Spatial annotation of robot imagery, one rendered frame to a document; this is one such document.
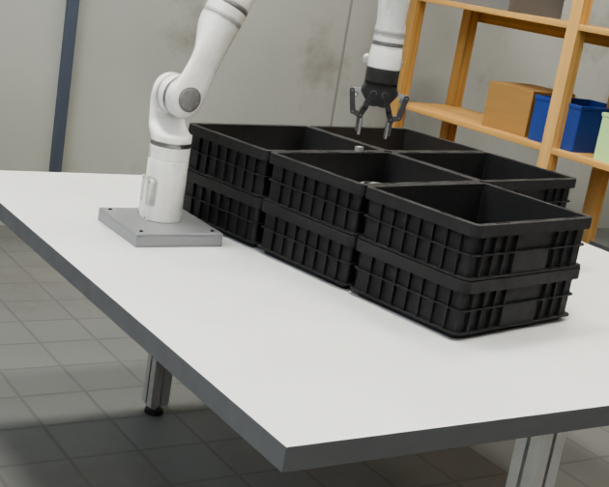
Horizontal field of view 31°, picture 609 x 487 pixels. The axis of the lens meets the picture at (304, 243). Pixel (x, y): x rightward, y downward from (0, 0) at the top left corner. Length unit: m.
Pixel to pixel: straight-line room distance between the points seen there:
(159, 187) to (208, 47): 0.33
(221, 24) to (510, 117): 2.73
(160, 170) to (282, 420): 0.98
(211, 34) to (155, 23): 2.71
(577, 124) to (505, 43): 1.72
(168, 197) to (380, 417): 0.96
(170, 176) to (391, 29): 0.59
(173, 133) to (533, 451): 1.05
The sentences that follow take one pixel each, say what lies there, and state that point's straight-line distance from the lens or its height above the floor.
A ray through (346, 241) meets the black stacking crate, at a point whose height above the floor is 0.81.
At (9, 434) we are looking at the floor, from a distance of 3.07.
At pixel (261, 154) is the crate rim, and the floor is 0.92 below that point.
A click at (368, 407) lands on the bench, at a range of 1.70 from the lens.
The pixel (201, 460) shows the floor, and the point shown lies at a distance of 3.03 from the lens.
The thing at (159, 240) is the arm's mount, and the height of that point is 0.72.
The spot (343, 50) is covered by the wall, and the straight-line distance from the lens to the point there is 5.66.
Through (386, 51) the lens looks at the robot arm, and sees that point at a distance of 2.43.
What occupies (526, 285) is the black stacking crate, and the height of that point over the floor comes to 0.80.
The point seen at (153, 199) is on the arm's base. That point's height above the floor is 0.78.
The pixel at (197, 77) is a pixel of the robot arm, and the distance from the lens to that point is 2.40.
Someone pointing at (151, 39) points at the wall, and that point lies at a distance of 5.12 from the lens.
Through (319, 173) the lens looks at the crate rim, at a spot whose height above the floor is 0.92.
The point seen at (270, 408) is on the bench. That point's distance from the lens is 1.63.
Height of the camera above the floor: 1.34
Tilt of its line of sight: 14 degrees down
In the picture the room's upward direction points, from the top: 9 degrees clockwise
